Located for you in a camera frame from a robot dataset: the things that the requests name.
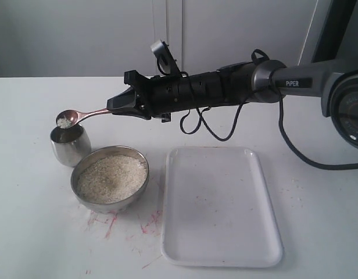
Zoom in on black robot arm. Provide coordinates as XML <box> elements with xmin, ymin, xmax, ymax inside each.
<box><xmin>106</xmin><ymin>58</ymin><xmax>358</xmax><ymax>148</ymax></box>

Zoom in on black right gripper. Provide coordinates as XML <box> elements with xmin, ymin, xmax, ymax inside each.
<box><xmin>106</xmin><ymin>70</ymin><xmax>195</xmax><ymax>122</ymax></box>

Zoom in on white plastic tray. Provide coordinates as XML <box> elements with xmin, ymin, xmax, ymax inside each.
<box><xmin>161</xmin><ymin>147</ymin><xmax>283</xmax><ymax>269</ymax></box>

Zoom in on stainless steel cup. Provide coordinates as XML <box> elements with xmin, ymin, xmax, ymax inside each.
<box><xmin>50</xmin><ymin>124</ymin><xmax>92</xmax><ymax>167</ymax></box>

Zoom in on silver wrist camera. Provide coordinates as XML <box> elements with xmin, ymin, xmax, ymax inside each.
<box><xmin>151</xmin><ymin>40</ymin><xmax>180</xmax><ymax>76</ymax></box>

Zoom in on white cabinet doors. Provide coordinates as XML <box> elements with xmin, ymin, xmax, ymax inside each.
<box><xmin>0</xmin><ymin>1</ymin><xmax>331</xmax><ymax>77</ymax></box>

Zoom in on brown wooden spoon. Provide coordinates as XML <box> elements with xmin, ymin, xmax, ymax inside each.
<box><xmin>55</xmin><ymin>108</ymin><xmax>111</xmax><ymax>129</ymax></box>

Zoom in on dark vertical post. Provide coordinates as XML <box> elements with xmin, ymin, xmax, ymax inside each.
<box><xmin>311</xmin><ymin>0</ymin><xmax>357</xmax><ymax>63</ymax></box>

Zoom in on steel bowl of rice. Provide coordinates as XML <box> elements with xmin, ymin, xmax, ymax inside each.
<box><xmin>70</xmin><ymin>146</ymin><xmax>149</xmax><ymax>214</ymax></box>

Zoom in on black cable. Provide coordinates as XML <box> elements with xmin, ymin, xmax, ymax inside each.
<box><xmin>157</xmin><ymin>48</ymin><xmax>358</xmax><ymax>170</ymax></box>

